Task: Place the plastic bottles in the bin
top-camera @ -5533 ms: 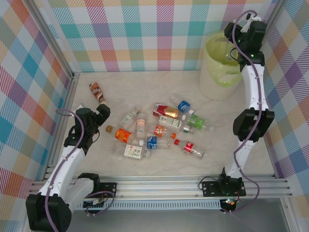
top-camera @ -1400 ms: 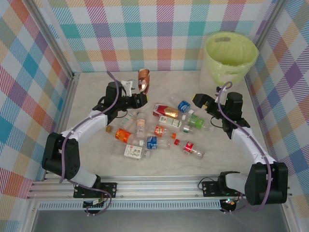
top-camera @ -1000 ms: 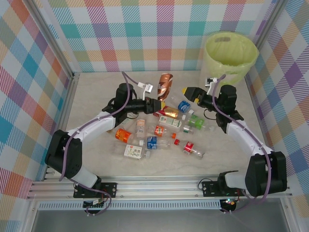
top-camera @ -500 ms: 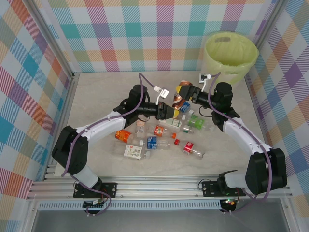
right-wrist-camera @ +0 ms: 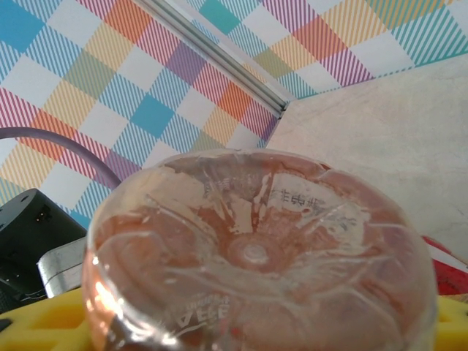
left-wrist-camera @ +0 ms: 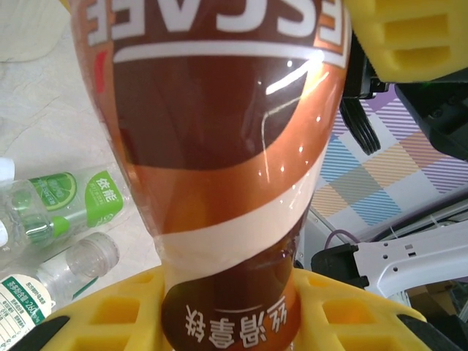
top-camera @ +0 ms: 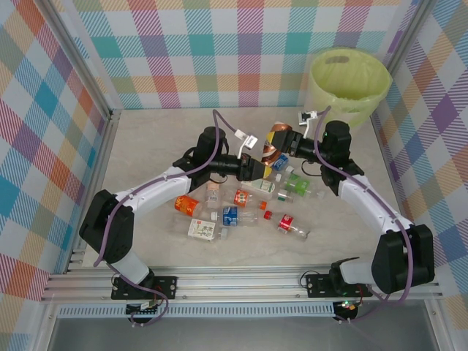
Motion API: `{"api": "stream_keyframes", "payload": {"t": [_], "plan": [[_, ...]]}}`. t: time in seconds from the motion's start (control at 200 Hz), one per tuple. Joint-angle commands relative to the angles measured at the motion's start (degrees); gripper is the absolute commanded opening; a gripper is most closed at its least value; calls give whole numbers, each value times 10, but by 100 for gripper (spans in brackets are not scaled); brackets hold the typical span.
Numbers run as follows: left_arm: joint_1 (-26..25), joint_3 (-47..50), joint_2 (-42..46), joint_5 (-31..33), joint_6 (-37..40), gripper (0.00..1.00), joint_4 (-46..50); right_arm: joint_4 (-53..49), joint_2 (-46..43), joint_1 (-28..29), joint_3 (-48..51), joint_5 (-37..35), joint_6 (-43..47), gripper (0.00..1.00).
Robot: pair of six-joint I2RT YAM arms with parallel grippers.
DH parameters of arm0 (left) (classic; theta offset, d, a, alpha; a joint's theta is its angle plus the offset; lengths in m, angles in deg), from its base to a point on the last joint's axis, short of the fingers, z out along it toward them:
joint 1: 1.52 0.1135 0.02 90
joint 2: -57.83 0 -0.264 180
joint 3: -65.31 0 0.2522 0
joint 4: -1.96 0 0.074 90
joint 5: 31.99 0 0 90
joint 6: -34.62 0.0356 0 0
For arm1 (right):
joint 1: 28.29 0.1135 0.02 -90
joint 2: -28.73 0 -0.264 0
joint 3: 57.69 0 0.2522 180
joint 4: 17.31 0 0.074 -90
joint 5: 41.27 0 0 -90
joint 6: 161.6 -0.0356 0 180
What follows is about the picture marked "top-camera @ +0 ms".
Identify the grey metal shelf panel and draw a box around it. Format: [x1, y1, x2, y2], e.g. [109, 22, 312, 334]
[47, 316, 442, 351]

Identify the green label plastic bottle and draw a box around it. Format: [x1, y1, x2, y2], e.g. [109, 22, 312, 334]
[274, 173, 327, 201]

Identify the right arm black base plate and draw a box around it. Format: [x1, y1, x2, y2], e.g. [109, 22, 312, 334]
[305, 273, 374, 299]

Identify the green white milk carton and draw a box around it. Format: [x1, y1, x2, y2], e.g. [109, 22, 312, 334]
[239, 178, 278, 195]

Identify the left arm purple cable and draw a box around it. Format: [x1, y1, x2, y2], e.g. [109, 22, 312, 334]
[93, 108, 244, 328]

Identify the clear bottle small green label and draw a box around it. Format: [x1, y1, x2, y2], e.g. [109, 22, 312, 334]
[270, 188, 298, 204]

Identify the aluminium frame post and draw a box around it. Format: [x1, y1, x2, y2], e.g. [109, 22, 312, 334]
[42, 0, 124, 121]
[385, 0, 435, 72]

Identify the bin with yellow-green bag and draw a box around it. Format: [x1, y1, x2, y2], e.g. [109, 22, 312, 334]
[309, 47, 393, 129]

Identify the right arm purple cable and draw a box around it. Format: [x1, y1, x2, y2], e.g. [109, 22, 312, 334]
[312, 105, 412, 325]

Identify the long ribbed blue label bottle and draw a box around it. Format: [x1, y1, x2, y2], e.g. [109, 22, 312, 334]
[211, 205, 260, 229]

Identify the orange-red sleeve bottle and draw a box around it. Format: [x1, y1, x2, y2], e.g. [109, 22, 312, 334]
[173, 194, 211, 220]

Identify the orange cap red label bottle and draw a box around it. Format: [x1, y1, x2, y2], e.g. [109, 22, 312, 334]
[226, 188, 268, 211]

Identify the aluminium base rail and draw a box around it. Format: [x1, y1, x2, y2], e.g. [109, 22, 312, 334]
[39, 263, 445, 303]

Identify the right aluminium frame post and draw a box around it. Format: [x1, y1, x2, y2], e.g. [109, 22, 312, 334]
[385, 0, 435, 72]

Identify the left aluminium frame post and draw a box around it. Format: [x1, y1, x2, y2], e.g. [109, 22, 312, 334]
[42, 0, 124, 121]

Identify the small clear white label bottle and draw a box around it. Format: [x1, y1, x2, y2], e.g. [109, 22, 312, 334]
[205, 181, 222, 209]

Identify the left aluminium table edge rail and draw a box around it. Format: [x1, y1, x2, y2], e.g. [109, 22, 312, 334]
[64, 108, 124, 275]

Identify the grey slotted cable duct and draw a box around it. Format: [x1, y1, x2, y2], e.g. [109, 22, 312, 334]
[57, 305, 336, 319]

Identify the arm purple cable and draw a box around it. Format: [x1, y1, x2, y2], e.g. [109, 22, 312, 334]
[312, 105, 412, 325]
[93, 108, 244, 328]

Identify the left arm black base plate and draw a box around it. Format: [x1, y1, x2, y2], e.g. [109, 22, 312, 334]
[110, 276, 179, 301]

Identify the square white orange label bottle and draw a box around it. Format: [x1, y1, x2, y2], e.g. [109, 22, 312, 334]
[187, 218, 232, 243]

